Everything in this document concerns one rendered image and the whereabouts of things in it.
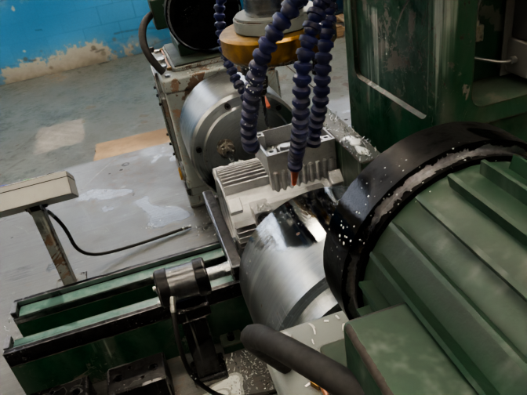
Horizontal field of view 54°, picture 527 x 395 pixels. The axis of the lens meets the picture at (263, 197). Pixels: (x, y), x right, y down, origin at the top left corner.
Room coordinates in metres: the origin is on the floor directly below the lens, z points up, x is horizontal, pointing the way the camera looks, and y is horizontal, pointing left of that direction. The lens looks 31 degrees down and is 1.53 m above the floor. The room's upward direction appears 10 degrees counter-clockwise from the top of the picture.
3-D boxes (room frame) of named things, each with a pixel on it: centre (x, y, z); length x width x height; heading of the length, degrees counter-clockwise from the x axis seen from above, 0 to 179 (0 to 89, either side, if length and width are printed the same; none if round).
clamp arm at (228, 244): (0.76, 0.08, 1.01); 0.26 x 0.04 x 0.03; 11
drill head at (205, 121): (1.16, 0.04, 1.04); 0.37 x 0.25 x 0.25; 11
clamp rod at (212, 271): (0.65, 0.11, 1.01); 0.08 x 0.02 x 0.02; 101
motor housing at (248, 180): (0.81, -0.03, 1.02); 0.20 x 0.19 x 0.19; 101
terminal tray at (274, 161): (0.82, -0.07, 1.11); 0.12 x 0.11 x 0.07; 101
